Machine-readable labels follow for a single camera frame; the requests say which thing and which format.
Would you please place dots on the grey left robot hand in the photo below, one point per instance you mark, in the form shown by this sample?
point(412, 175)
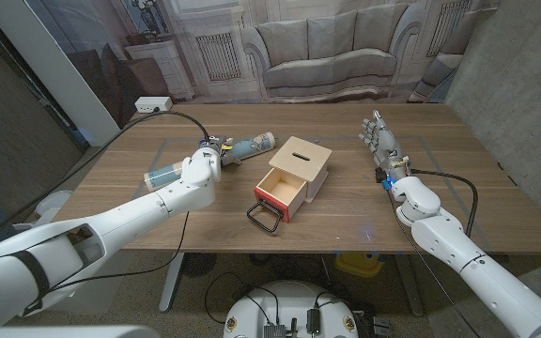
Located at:
point(226, 148)

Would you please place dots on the grey table leg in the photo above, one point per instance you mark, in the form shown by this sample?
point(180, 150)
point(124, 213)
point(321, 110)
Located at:
point(409, 286)

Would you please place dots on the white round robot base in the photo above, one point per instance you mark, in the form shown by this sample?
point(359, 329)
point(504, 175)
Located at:
point(289, 300)

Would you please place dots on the white table leg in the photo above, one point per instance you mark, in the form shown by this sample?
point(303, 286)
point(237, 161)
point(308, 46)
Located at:
point(171, 281)

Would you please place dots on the white robot torso edge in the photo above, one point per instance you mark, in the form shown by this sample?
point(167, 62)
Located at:
point(64, 333)

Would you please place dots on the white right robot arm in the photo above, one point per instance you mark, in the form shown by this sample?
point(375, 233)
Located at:
point(439, 235)

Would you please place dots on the printed living room backdrop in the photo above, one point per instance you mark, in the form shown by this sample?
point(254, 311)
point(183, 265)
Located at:
point(331, 47)

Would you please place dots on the white power strip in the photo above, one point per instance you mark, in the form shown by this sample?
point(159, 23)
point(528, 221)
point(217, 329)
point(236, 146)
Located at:
point(153, 103)

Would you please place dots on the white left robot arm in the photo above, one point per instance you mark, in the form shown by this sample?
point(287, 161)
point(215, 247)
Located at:
point(111, 225)

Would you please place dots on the wooden box with slot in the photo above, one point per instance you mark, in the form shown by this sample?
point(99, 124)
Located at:
point(313, 164)

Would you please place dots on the blue world map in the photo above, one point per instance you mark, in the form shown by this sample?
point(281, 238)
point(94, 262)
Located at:
point(251, 144)

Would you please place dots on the yellow object under table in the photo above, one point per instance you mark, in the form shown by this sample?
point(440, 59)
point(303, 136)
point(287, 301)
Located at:
point(360, 265)

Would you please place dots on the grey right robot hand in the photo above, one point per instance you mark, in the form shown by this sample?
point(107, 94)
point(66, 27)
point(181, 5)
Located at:
point(387, 145)

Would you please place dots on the wooden drawer with red front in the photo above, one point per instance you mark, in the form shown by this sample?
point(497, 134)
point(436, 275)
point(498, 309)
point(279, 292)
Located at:
point(282, 190)

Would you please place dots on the black round floor fan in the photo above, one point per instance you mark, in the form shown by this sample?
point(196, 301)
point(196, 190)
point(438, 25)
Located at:
point(197, 264)

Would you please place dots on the white round floor object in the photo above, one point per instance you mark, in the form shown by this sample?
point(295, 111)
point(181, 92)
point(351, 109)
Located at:
point(52, 202)

